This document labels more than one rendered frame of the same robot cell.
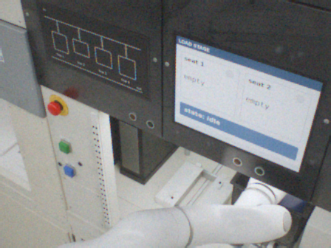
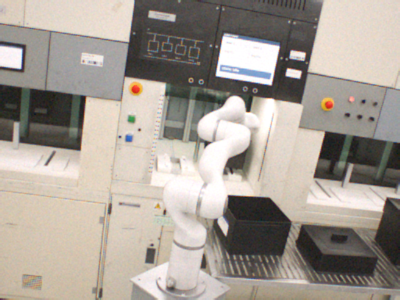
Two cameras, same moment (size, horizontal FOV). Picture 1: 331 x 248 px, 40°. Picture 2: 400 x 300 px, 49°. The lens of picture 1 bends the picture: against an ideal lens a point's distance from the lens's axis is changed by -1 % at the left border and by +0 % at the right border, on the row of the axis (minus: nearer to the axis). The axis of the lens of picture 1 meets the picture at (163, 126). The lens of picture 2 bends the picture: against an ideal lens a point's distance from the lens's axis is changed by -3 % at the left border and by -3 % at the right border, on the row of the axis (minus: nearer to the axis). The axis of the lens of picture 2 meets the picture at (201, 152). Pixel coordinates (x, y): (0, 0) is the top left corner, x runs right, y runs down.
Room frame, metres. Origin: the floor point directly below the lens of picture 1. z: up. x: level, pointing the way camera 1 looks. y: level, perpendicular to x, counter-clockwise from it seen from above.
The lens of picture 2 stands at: (-0.85, 1.45, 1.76)
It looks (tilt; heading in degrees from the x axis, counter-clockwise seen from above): 17 degrees down; 318
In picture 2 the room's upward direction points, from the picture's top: 10 degrees clockwise
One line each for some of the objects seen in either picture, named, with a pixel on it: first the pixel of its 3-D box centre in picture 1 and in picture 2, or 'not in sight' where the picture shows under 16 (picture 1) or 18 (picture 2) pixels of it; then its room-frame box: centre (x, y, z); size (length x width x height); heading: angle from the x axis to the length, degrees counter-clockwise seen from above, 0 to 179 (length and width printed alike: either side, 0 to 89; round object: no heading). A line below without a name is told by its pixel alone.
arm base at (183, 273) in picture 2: not in sight; (184, 262); (0.24, 0.44, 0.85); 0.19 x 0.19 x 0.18
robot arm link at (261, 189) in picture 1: (258, 198); not in sight; (0.78, -0.24, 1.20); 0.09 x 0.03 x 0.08; 56
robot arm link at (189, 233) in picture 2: not in sight; (185, 210); (0.27, 0.46, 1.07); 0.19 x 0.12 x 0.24; 36
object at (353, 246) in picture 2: not in sight; (336, 246); (0.08, -0.36, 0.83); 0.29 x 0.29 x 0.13; 59
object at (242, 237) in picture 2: not in sight; (250, 224); (0.39, -0.07, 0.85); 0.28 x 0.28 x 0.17; 65
